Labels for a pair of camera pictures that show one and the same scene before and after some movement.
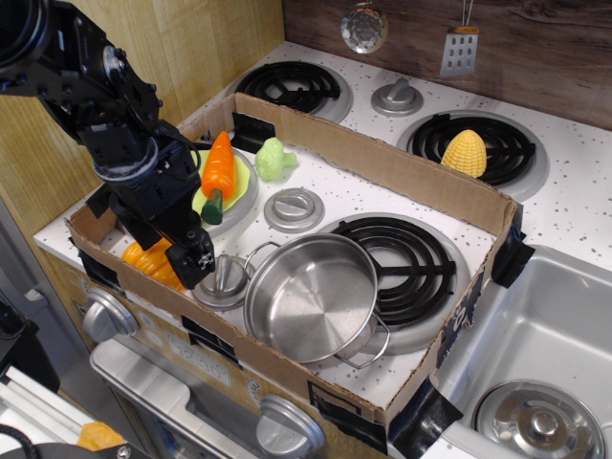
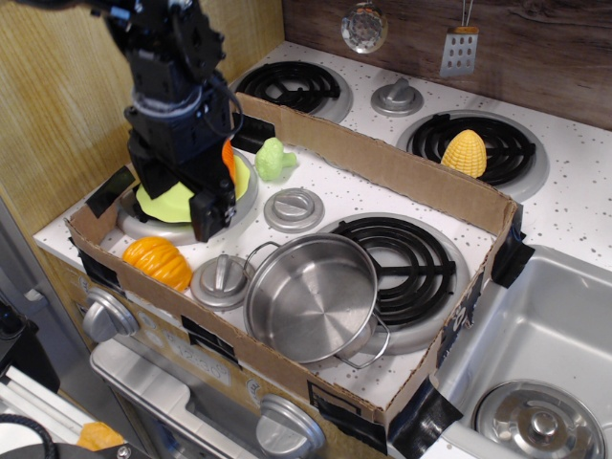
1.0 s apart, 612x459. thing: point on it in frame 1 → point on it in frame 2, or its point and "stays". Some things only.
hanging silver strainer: [364, 29] stays
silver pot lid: [533, 419] stays
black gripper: [157, 207] → [184, 147]
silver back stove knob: [398, 99] stays
